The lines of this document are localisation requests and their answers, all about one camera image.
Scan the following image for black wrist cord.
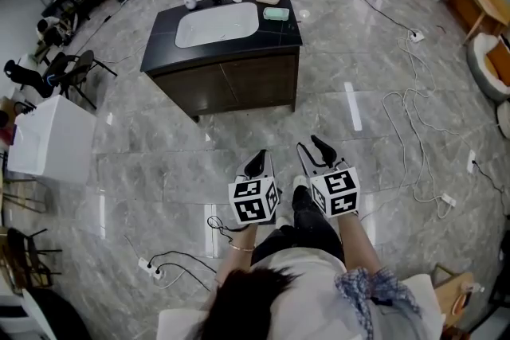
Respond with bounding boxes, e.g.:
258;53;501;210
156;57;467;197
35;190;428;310
206;215;251;242

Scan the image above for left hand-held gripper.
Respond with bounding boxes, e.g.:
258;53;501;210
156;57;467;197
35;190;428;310
228;149;280;226

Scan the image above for person's left forearm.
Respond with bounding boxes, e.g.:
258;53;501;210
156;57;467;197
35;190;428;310
214;222;259;294

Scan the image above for person's right forearm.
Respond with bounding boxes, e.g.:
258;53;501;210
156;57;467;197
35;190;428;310
337;210;388;278

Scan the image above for white box table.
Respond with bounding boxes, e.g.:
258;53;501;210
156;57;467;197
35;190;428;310
6;94;98;186

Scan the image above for grey round floor cushion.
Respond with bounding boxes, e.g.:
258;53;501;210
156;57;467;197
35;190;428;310
496;101;510;141

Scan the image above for dark wooden chair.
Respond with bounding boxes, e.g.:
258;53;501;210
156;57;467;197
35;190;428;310
0;226;64;292

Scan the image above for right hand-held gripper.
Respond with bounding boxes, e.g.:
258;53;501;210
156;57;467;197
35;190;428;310
296;135;361;218

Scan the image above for dark wooden sink cabinet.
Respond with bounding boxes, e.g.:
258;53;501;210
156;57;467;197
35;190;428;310
139;0;304;123

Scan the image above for person's black trousers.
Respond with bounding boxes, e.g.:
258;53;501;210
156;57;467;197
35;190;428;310
250;185;346;267

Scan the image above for translucent soap dish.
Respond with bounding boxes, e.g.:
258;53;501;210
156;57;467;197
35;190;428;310
262;6;291;22

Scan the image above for long white cable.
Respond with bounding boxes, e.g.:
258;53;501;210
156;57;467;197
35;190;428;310
381;27;457;221

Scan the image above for black gaming chair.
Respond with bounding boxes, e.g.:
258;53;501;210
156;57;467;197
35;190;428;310
2;59;56;100

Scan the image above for grey beanbag seat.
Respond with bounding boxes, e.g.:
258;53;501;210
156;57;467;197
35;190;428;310
465;31;510;104

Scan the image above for blue checked cloth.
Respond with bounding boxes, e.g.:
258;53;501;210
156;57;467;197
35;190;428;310
333;266;422;340

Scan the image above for person's white shirt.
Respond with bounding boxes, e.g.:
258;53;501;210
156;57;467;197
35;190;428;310
157;250;446;340

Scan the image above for orange cushion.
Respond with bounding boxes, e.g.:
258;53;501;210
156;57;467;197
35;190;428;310
486;36;510;88

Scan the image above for small wooden stool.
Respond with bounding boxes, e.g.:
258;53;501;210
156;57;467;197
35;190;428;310
431;262;486;331

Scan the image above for white sink basin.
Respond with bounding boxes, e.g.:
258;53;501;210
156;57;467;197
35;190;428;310
174;2;261;49

